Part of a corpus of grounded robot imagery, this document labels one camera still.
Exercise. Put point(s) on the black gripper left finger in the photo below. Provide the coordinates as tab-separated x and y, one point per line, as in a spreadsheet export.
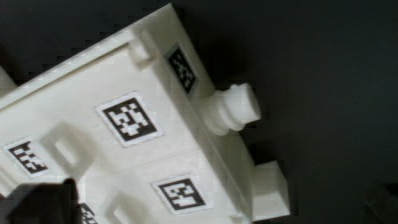
41	203

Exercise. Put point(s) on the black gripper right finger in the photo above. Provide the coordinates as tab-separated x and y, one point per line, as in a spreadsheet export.
380	204

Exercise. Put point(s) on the white cabinet body box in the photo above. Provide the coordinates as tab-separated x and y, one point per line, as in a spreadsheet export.
121	122

